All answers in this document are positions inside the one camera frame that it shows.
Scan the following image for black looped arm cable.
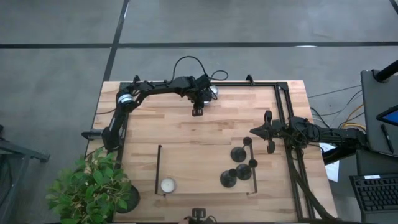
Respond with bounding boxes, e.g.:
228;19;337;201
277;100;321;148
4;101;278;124
171;55;229;86

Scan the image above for grey floor cable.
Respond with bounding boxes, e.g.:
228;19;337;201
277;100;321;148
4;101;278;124
307;84;363;100

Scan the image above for wooden riser shelf, black legs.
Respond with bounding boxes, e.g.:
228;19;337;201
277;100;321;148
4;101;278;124
154;143;259;197

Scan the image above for black keyboard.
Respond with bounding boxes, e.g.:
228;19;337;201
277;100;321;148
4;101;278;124
349;174;398;215

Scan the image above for black plant pot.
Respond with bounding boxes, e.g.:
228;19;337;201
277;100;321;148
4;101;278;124
115;184;141;215

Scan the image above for black tablet, blue screen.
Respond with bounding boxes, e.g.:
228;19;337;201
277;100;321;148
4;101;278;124
376;105;398;127

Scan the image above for black stylus pen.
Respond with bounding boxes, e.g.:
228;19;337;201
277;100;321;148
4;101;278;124
381;123;395;154

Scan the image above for black metal frame rail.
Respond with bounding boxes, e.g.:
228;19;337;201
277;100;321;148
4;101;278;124
284;139;338;222

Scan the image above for white blue-leaf candle tin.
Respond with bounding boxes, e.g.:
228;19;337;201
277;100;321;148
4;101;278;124
203;85;220;105

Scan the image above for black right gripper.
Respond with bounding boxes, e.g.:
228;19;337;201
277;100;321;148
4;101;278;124
250;110;292;155

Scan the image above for grey metal cart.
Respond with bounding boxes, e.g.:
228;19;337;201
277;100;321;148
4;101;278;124
0;124;50;224

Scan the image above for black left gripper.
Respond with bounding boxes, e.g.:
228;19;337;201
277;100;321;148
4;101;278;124
185;85;208;118

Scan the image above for white paper sheet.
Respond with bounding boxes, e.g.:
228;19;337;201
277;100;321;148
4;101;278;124
318;142;340;183

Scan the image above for black candlestick holder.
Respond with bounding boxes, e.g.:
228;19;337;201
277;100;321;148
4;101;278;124
220;168;238;189
236;158;259;182
230;136;253;163

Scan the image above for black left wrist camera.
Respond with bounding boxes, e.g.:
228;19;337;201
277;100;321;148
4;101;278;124
195;73;213;91

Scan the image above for black side bracket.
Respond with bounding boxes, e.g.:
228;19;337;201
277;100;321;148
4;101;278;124
81;129;103;141

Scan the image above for black pole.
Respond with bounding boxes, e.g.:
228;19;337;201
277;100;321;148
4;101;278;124
372;59;398;83

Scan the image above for green leafy plant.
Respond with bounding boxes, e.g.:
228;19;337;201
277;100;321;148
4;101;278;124
45;147;133;224

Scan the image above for pinkish patterned candle tin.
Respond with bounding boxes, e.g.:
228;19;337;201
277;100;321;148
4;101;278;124
160;177;177;194

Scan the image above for black table-level camera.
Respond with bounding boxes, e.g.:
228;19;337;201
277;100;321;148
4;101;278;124
191;207;208;223

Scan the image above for yellow cable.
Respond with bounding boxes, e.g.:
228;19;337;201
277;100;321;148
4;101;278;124
338;103;367;131

